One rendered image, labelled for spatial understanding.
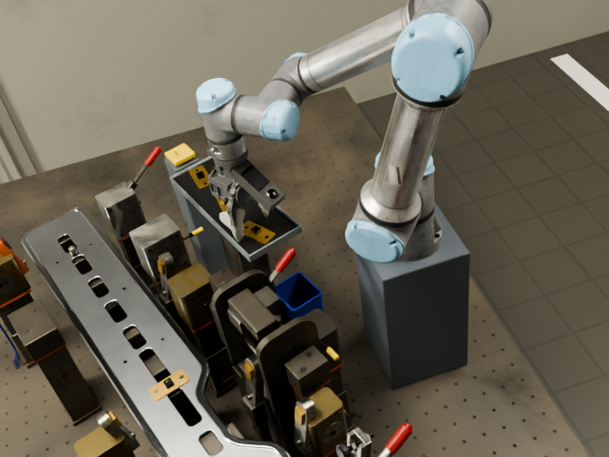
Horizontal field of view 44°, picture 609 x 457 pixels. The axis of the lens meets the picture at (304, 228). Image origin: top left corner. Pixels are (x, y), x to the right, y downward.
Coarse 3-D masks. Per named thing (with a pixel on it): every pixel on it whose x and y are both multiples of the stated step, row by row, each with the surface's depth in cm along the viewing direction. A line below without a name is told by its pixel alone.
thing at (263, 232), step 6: (246, 222) 168; (252, 222) 168; (246, 228) 167; (252, 228) 165; (258, 228) 165; (264, 228) 166; (246, 234) 166; (252, 234) 165; (258, 234) 165; (264, 234) 165; (270, 234) 164; (258, 240) 164; (264, 240) 163
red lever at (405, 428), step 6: (402, 426) 128; (408, 426) 128; (396, 432) 128; (402, 432) 127; (408, 432) 127; (396, 438) 128; (402, 438) 127; (390, 444) 128; (396, 444) 128; (402, 444) 128; (384, 450) 129; (390, 450) 128; (396, 450) 128; (378, 456) 129; (384, 456) 128; (390, 456) 128
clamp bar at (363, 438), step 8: (352, 432) 121; (360, 432) 121; (352, 440) 121; (360, 440) 120; (368, 440) 119; (336, 448) 119; (344, 448) 118; (352, 448) 120; (360, 448) 119; (368, 448) 120; (344, 456) 118; (352, 456) 124; (360, 456) 120; (368, 456) 121
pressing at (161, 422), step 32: (64, 224) 202; (96, 224) 200; (32, 256) 195; (64, 256) 193; (96, 256) 191; (64, 288) 184; (128, 288) 181; (96, 320) 175; (128, 320) 174; (160, 320) 173; (96, 352) 169; (128, 352) 167; (160, 352) 166; (192, 352) 164; (128, 384) 160; (192, 384) 158; (160, 416) 154; (160, 448) 149; (192, 448) 147; (224, 448) 146; (256, 448) 145
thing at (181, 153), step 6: (174, 150) 193; (180, 150) 192; (186, 150) 192; (168, 156) 191; (174, 156) 191; (180, 156) 190; (186, 156) 190; (192, 156) 191; (174, 162) 189; (180, 162) 189
